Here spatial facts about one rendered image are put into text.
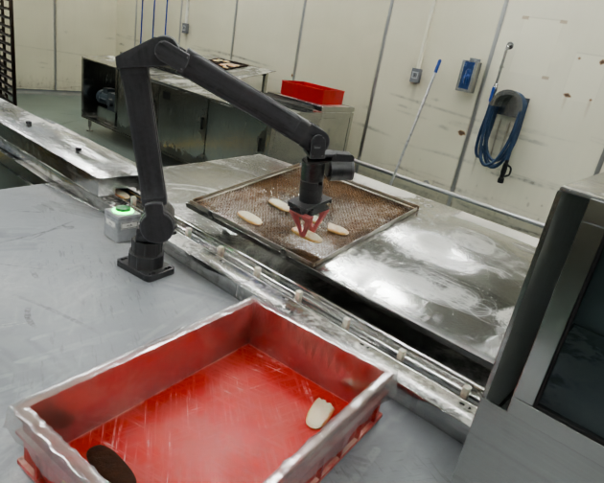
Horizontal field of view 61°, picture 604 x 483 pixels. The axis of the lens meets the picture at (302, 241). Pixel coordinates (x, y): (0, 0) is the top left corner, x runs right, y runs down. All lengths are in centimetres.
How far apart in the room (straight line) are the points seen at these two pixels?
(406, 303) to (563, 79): 369
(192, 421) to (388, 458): 32
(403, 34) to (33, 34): 536
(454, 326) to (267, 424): 48
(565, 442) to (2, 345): 90
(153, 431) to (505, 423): 50
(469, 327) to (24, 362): 86
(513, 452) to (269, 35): 597
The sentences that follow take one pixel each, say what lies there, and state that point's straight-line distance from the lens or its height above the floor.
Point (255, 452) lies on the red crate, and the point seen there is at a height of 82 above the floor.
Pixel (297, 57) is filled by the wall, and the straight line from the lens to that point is 610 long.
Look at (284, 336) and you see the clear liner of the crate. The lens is 98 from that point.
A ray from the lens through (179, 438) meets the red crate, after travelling 84.
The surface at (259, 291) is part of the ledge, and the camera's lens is 117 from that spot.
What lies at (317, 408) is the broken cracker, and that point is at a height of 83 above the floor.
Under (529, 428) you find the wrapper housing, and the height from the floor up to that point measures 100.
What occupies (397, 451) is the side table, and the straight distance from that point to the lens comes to 91.
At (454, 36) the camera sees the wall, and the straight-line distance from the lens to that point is 508.
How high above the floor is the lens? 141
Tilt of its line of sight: 22 degrees down
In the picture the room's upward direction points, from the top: 10 degrees clockwise
